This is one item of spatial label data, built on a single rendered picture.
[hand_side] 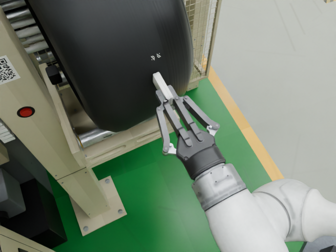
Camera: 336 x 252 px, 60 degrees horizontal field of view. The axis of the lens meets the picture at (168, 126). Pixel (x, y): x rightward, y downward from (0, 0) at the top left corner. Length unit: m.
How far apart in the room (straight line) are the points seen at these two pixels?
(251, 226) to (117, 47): 0.40
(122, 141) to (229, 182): 0.54
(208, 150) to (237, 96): 1.70
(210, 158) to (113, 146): 0.51
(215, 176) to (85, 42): 0.34
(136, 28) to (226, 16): 2.28
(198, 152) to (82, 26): 0.32
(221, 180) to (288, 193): 0.15
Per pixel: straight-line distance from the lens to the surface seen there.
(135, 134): 0.99
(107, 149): 0.98
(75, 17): 0.59
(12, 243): 1.09
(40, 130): 0.97
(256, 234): 0.51
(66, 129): 0.95
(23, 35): 1.22
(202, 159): 0.53
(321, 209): 0.62
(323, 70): 2.63
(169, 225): 1.76
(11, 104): 0.86
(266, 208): 0.55
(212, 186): 0.52
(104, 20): 0.59
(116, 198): 1.82
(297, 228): 0.62
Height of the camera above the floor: 1.72
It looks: 58 degrees down
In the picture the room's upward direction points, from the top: straight up
